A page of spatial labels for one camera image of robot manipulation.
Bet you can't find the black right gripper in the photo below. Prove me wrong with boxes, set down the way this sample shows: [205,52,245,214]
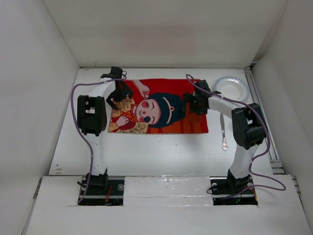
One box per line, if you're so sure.
[181,92,207,115]

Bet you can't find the red patterned cloth placemat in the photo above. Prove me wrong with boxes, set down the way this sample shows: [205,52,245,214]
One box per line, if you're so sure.
[108,79,209,134]

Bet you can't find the white blue-rimmed plate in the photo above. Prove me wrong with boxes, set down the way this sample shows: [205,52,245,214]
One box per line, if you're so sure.
[214,76,249,102]

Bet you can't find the silver table knife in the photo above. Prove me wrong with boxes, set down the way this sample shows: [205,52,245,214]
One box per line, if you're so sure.
[220,114,228,151]

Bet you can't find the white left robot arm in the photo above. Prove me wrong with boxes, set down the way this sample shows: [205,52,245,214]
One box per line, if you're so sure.
[76,67,133,176]

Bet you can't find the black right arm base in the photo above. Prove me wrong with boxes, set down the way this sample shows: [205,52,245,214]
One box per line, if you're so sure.
[207,170,258,206]

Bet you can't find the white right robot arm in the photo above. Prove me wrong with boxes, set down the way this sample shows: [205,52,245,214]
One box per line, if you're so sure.
[184,74,268,193]

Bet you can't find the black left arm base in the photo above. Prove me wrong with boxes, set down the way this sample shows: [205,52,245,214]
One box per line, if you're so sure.
[77,171,125,206]

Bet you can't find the aluminium rail on table edge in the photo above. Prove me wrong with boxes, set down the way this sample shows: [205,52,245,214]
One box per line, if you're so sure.
[243,64,286,175]

